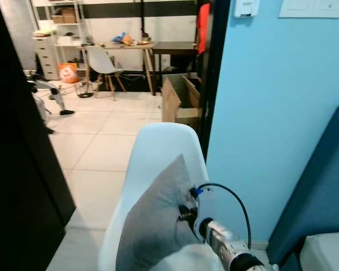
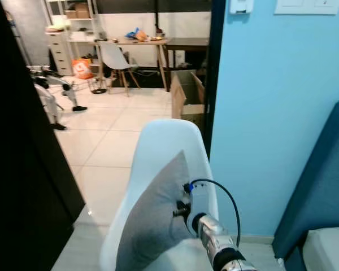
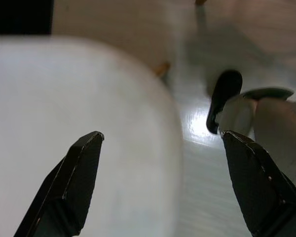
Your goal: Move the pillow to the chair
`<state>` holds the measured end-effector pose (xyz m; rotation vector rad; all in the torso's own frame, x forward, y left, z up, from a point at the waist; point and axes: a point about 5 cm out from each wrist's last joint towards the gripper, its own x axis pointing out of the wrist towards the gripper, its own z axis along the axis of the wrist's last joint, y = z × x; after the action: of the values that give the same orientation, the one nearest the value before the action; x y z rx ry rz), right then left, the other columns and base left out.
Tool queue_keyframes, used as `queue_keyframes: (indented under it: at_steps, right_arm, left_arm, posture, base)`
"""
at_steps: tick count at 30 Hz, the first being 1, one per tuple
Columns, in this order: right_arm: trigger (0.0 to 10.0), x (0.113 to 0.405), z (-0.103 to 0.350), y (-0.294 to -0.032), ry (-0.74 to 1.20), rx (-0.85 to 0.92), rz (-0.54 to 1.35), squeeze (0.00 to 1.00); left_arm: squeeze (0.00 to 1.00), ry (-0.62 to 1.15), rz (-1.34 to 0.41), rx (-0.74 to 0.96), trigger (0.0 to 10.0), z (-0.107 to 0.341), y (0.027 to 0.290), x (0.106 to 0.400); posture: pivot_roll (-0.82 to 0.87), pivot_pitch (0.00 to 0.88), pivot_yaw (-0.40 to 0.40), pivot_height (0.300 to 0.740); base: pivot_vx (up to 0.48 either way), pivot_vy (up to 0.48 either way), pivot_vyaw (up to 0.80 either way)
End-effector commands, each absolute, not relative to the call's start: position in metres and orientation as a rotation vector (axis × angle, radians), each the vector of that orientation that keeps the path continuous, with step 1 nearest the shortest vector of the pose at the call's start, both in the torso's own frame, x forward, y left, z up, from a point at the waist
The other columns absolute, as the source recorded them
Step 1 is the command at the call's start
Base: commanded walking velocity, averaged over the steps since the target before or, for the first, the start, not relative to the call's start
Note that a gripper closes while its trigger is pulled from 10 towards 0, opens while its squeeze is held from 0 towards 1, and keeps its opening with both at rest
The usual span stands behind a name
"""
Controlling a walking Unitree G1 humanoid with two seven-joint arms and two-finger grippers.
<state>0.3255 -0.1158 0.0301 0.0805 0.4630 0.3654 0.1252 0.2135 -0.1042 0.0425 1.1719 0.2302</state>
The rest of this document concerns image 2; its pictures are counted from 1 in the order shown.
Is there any grey pillow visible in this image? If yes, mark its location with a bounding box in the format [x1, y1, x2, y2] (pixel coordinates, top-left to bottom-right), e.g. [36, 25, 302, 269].
[116, 150, 204, 271]

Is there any white plastic shell chair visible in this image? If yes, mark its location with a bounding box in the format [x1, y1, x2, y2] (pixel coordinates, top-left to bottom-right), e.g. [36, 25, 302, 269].
[100, 119, 220, 271]

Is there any white chair with wooden legs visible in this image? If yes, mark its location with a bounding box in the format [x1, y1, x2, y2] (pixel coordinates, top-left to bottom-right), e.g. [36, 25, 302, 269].
[97, 41, 142, 95]

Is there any open cardboard box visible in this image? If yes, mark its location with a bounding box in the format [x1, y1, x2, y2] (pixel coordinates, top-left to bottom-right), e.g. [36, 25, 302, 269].
[171, 69, 207, 130]

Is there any dark blue sofa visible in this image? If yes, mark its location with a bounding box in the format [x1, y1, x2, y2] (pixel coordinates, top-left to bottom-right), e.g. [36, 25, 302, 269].
[273, 100, 339, 271]

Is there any light grey seat cushion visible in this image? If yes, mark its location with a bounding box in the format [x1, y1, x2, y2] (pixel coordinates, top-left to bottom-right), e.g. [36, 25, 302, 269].
[302, 227, 339, 271]

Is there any black door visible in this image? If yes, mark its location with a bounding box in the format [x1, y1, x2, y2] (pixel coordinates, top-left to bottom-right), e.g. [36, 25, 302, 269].
[0, 0, 85, 271]

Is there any dark brown table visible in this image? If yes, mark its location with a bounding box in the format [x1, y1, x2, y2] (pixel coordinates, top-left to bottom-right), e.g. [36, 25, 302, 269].
[167, 37, 210, 71]

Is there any silver legged robot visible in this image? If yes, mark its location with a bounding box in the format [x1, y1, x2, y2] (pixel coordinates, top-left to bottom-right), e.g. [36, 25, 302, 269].
[27, 65, 88, 132]

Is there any orange bag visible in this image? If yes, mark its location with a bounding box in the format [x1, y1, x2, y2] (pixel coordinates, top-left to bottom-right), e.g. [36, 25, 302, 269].
[72, 58, 94, 80]

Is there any light wooden desk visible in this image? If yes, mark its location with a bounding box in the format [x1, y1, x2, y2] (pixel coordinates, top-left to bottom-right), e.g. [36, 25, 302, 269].
[96, 37, 170, 91]

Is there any blue and orange packet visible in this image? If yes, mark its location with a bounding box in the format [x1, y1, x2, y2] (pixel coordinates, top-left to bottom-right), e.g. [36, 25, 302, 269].
[125, 27, 149, 42]

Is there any black lamp pole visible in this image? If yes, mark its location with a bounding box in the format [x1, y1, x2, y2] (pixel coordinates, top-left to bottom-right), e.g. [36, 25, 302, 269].
[153, 0, 162, 39]

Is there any white drawer unit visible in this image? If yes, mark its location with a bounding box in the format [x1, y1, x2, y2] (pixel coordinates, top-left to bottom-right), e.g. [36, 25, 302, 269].
[48, 31, 74, 77]

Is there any white metal shelf rack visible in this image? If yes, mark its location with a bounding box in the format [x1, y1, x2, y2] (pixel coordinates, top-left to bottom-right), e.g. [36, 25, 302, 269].
[45, 0, 99, 74]

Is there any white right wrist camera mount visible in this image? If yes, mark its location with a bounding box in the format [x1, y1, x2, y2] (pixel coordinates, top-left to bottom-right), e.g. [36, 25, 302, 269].
[184, 181, 212, 224]

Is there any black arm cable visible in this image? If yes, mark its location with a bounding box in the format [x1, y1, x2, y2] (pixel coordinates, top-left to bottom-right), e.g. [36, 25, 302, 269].
[186, 178, 241, 247]

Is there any black door frame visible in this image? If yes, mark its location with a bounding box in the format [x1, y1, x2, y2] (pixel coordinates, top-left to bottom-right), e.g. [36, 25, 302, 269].
[202, 0, 227, 156]

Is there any white wall controller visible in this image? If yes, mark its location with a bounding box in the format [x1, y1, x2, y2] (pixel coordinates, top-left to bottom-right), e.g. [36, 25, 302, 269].
[229, 0, 255, 15]

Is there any white light switch panel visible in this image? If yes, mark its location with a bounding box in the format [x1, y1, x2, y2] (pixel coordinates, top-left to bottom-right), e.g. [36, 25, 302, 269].
[274, 0, 339, 16]

